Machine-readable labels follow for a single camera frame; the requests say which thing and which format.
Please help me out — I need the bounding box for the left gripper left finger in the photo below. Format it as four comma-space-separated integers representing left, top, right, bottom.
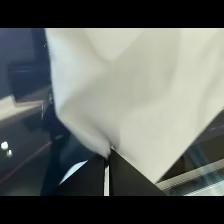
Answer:
58, 153, 107, 197

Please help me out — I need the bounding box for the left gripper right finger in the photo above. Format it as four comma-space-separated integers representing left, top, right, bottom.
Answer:
108, 147, 168, 197

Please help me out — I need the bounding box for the white shirt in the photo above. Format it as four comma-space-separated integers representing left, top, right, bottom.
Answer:
44, 27, 224, 184

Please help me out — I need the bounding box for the silver frame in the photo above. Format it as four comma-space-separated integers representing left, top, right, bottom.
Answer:
155, 158, 224, 197

